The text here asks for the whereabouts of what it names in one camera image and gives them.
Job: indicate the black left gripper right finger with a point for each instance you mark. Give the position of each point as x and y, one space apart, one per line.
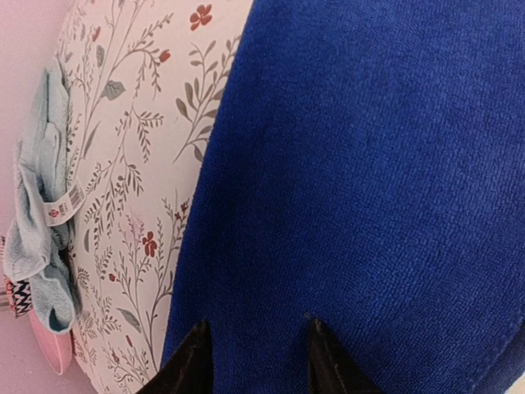
331 370

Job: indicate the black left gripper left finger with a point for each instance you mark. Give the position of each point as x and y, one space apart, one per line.
190 368

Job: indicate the dark blue towel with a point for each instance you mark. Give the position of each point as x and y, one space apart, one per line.
366 168

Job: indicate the pink plate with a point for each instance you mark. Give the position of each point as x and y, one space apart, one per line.
57 349

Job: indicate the light blue towel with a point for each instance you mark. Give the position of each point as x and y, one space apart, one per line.
39 233

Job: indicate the floral tablecloth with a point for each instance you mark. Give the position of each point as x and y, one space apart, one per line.
145 81

